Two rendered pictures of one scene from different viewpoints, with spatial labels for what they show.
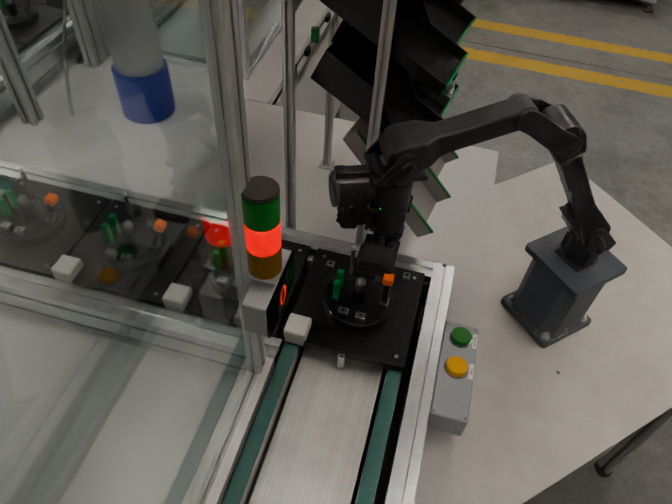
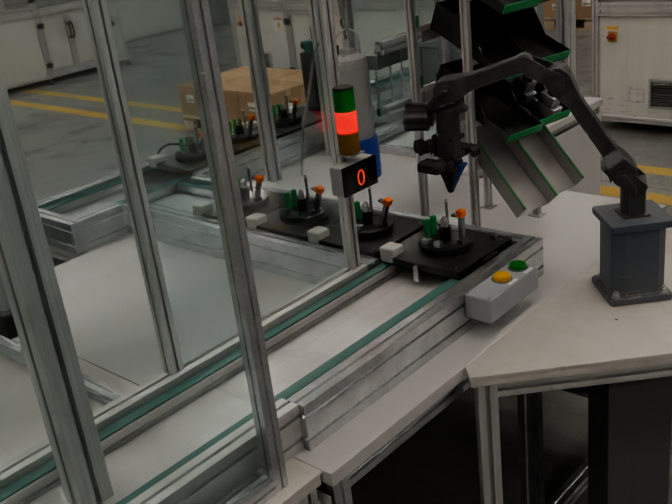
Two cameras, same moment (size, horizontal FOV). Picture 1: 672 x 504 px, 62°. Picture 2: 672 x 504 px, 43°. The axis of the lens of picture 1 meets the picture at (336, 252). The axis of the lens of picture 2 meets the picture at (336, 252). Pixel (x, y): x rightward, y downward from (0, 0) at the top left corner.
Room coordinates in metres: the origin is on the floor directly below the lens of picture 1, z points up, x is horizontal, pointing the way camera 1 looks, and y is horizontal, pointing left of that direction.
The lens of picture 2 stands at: (-1.16, -0.89, 1.83)
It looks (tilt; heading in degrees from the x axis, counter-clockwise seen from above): 23 degrees down; 32
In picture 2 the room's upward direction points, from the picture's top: 7 degrees counter-clockwise
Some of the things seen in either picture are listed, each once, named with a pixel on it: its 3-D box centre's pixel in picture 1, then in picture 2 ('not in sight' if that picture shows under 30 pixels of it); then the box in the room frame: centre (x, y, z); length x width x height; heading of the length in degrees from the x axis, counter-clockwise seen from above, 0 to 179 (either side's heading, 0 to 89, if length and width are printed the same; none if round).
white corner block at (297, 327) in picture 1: (297, 329); (391, 252); (0.61, 0.06, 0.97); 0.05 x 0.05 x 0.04; 78
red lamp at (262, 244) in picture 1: (262, 231); (346, 121); (0.52, 0.10, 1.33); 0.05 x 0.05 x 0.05
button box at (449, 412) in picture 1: (453, 375); (502, 290); (0.56, -0.25, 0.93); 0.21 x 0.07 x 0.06; 168
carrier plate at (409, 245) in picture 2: (357, 305); (446, 249); (0.69, -0.05, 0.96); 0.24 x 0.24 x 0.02; 78
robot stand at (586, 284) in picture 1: (559, 286); (631, 252); (0.78, -0.49, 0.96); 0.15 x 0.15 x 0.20; 32
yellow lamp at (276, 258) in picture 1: (264, 255); (348, 142); (0.52, 0.10, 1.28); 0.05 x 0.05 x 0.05
